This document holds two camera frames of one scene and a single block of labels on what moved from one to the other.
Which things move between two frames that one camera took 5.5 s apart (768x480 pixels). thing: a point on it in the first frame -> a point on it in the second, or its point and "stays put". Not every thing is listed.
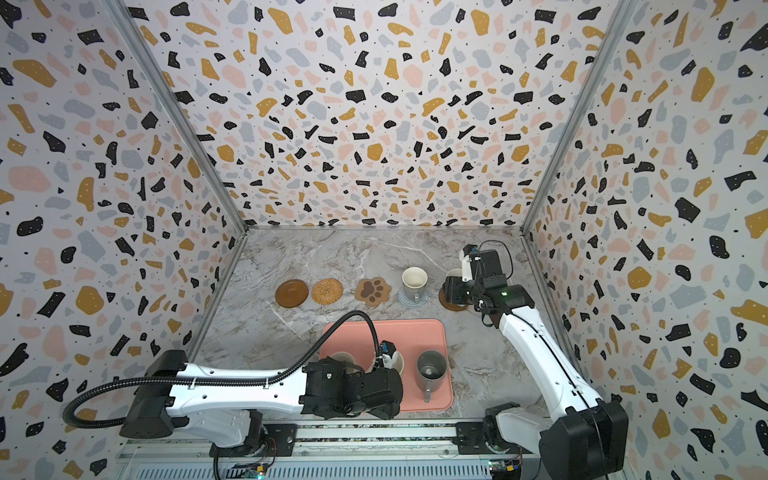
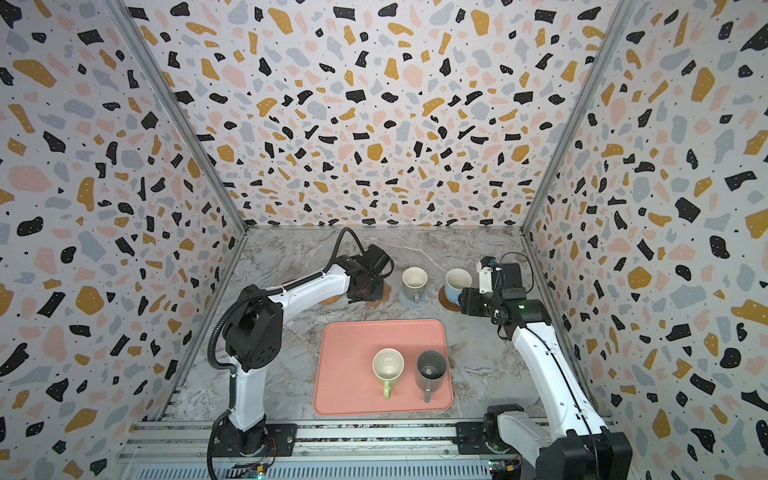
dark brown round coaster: [448, 305] stays put
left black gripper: [391, 410] -> [379, 281]
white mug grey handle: [414, 281] stays put
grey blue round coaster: [412, 303] stays put
